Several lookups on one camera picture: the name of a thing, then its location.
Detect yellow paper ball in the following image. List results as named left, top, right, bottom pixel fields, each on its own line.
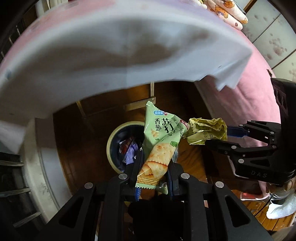
left=183, top=118, right=227, bottom=145

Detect green cracker snack packet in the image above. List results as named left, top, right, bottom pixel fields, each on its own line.
left=135, top=101, right=189, bottom=189

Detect round trash bin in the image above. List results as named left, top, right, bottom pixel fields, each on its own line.
left=106, top=121, right=144, bottom=174

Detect person's right hand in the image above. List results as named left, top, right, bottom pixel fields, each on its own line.
left=266, top=177, right=295, bottom=198

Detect pink bed sheet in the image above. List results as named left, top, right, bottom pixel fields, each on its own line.
left=195, top=31, right=280, bottom=126

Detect small wooden stool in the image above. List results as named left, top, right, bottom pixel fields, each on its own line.
left=123, top=82, right=156, bottom=111

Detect frosted glass wardrobe doors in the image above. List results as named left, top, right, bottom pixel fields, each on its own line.
left=242, top=1, right=295, bottom=82

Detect cartoon printed bed mat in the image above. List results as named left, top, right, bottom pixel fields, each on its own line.
left=1, top=1, right=252, bottom=153

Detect metal window grille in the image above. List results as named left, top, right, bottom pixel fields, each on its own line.
left=0, top=6, right=37, bottom=62

